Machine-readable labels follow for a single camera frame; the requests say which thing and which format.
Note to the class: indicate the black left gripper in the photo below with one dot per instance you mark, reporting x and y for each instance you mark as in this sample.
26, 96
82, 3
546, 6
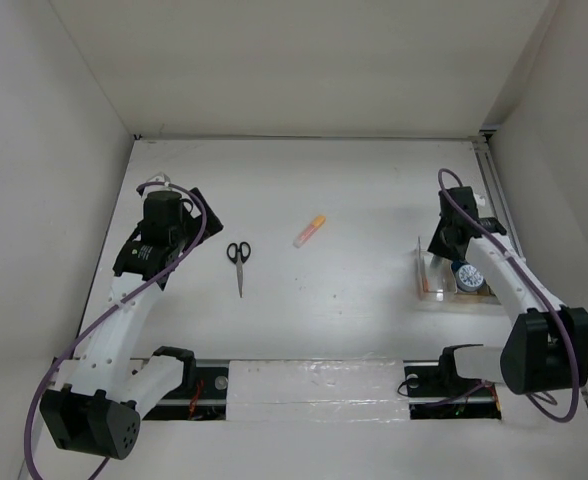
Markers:
211, 226

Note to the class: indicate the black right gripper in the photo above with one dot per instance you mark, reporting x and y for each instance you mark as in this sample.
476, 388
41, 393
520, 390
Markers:
436, 246

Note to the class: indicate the orange highlighter grey cap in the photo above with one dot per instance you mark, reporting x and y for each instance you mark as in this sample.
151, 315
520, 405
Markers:
423, 276

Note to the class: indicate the black handled scissors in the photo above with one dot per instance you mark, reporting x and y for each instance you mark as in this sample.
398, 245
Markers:
238, 254

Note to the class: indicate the pink highlighter yellow cap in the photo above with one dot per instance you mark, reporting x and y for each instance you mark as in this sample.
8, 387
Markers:
309, 231

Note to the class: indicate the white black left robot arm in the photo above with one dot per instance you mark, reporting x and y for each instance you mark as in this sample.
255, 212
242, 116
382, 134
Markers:
99, 409

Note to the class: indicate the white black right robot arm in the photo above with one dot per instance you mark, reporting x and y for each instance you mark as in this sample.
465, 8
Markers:
476, 361

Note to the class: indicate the clear plastic tray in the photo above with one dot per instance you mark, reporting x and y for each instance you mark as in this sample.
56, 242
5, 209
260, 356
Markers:
438, 271

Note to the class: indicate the wooden tray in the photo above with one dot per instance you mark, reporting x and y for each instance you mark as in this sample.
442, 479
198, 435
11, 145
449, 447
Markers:
484, 296

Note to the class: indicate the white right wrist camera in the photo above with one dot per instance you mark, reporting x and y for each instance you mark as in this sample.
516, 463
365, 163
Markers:
481, 201

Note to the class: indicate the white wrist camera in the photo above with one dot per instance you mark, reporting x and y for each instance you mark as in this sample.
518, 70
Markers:
481, 201
160, 177

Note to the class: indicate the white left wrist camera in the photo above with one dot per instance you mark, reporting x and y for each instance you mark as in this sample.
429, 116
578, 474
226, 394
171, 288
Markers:
160, 177

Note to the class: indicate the aluminium side rail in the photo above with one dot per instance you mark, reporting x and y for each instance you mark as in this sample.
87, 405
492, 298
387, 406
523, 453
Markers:
496, 190

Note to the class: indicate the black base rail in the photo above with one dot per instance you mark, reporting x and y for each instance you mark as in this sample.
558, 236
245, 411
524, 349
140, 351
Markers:
428, 396

